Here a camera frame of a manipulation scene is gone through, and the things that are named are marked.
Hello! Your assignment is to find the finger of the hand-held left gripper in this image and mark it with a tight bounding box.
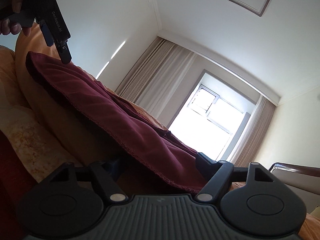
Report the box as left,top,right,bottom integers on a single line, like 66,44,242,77
39,19,55,47
56,40,72,64

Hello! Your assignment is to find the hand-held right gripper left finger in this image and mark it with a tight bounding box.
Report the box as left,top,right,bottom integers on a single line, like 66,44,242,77
49,158,126,203

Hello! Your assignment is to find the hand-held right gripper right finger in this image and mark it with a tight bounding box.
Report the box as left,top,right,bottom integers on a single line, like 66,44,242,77
195,152,275,202

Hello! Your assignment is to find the maroon long-sleeve sweater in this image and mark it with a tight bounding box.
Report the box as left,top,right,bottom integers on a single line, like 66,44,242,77
25,51,218,197

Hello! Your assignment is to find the person's left hand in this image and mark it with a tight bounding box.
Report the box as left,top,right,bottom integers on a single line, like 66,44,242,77
0,0,32,37

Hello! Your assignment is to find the window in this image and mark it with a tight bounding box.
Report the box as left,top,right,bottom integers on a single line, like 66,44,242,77
167,69,260,161

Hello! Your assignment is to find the orange duvet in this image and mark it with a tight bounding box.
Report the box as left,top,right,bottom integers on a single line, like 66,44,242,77
0,25,320,240

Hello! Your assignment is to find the narrow beige curtain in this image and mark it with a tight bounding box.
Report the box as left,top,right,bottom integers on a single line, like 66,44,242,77
228,94,276,165

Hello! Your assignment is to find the wide beige curtain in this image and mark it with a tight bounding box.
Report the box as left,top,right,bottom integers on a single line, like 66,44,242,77
115,37,198,128

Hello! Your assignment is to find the padded headboard with wooden frame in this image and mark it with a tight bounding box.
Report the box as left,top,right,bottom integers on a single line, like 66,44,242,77
268,162,320,189

